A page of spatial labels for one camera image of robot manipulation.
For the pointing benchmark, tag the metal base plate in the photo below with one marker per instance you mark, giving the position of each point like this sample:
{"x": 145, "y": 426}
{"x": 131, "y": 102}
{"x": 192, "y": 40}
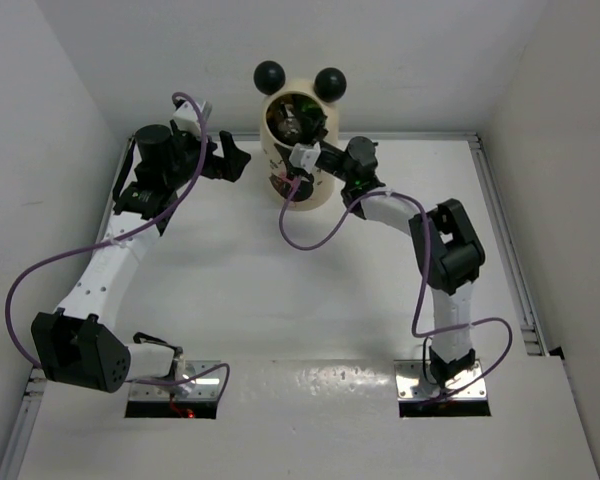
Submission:
{"x": 414, "y": 383}
{"x": 200, "y": 381}

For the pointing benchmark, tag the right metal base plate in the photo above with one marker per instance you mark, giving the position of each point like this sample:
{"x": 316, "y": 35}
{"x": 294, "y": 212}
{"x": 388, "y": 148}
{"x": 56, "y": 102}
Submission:
{"x": 414, "y": 383}

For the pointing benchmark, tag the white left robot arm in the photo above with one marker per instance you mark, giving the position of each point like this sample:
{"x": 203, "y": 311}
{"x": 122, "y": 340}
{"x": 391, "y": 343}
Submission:
{"x": 76, "y": 343}

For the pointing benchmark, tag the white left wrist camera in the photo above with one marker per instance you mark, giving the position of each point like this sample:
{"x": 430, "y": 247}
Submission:
{"x": 185, "y": 116}

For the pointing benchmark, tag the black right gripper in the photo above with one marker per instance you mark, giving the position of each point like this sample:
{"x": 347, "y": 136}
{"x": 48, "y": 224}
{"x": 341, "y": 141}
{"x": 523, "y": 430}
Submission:
{"x": 313, "y": 124}

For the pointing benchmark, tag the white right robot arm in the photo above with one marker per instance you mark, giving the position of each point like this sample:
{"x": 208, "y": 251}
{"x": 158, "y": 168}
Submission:
{"x": 447, "y": 250}

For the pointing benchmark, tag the blue label clear bottle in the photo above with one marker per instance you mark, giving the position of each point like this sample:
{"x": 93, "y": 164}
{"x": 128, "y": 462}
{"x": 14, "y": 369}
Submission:
{"x": 287, "y": 129}

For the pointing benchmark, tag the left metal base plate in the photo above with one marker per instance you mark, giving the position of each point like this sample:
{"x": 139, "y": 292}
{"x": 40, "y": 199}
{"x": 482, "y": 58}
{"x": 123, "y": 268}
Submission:
{"x": 200, "y": 381}

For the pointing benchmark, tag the cream bin with black ears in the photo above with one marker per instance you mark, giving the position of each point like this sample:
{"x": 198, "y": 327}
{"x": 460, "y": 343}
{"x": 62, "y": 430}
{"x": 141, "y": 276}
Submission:
{"x": 297, "y": 116}

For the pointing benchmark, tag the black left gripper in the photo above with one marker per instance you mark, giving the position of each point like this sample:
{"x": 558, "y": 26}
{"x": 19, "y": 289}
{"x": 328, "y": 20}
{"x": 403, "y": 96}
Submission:
{"x": 233, "y": 158}

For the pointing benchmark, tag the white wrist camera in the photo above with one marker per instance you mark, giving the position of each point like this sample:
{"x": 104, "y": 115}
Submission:
{"x": 304, "y": 157}
{"x": 185, "y": 116}

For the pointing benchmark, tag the green plastic bottle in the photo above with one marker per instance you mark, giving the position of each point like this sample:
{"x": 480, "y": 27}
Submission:
{"x": 307, "y": 107}

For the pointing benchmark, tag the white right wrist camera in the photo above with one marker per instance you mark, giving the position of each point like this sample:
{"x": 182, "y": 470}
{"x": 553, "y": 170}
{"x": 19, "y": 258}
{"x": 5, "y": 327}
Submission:
{"x": 304, "y": 157}

